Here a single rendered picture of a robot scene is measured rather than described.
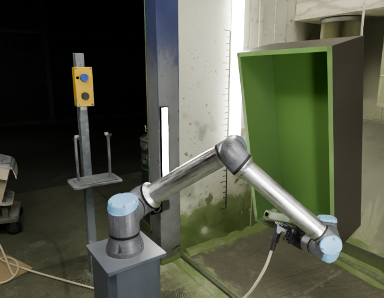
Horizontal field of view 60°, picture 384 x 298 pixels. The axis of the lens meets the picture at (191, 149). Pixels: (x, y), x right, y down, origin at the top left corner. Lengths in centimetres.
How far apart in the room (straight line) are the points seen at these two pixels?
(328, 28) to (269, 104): 109
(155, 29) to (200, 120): 76
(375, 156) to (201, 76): 166
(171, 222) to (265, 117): 110
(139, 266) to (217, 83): 159
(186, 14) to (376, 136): 195
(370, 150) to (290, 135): 103
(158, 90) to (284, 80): 87
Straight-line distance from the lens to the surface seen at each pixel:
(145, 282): 175
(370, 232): 304
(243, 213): 319
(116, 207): 162
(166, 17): 246
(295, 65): 230
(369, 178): 319
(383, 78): 298
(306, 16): 329
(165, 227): 269
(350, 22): 322
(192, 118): 257
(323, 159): 239
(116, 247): 169
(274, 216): 187
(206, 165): 160
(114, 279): 167
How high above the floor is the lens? 150
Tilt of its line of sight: 13 degrees down
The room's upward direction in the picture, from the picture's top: straight up
